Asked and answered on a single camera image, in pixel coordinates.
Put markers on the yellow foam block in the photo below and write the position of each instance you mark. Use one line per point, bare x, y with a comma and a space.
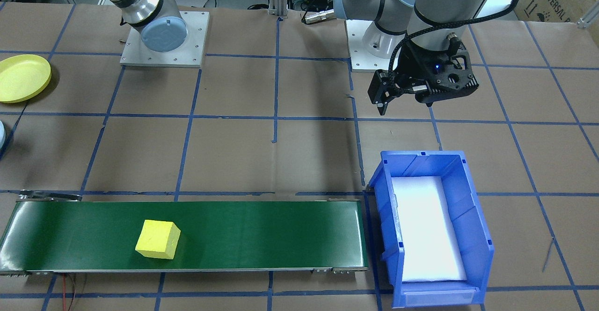
157, 238

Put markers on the yellow plate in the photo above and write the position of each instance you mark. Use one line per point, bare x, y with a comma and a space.
21, 77

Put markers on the blue plastic storage bin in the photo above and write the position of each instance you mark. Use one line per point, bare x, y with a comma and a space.
468, 217

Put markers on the white foam pad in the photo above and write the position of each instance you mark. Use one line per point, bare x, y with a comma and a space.
426, 231

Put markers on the aluminium profile bar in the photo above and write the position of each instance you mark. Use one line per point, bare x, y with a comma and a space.
588, 18

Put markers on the green belt conveyor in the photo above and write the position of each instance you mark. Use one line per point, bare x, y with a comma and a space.
257, 236

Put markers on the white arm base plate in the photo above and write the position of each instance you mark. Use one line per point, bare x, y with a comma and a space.
192, 44
358, 58

